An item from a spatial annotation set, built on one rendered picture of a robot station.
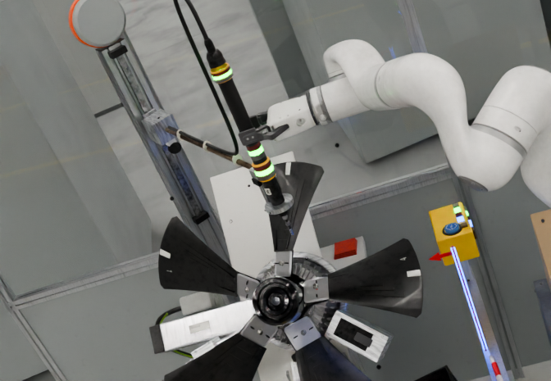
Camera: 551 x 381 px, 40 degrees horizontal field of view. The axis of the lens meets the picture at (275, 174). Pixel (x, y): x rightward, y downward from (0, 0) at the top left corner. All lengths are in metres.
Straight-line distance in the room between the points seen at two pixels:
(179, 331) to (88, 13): 0.92
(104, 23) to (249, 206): 0.67
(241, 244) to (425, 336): 1.03
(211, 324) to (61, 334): 1.09
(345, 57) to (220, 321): 0.87
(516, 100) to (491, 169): 0.12
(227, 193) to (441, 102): 1.09
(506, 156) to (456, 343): 1.83
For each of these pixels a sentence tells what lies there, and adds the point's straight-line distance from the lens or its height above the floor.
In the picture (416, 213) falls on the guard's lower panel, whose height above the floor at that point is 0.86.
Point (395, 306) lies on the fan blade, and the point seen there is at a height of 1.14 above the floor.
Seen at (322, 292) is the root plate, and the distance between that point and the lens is 1.90.
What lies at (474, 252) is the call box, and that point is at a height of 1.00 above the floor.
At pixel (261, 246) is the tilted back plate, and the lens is 2.18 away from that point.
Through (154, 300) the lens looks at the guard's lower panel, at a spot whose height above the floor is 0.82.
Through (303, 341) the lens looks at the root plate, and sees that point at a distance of 1.91.
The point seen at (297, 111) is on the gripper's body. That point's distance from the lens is 1.62.
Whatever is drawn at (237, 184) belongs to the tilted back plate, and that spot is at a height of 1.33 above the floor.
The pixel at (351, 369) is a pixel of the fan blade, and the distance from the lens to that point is 1.94.
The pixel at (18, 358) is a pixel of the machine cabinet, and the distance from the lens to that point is 4.36.
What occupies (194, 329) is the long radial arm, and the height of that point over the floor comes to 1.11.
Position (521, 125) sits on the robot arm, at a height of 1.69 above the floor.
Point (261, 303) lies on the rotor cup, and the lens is 1.89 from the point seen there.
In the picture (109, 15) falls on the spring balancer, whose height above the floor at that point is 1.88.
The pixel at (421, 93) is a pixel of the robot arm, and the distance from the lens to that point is 1.27.
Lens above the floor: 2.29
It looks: 26 degrees down
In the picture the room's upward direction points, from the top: 23 degrees counter-clockwise
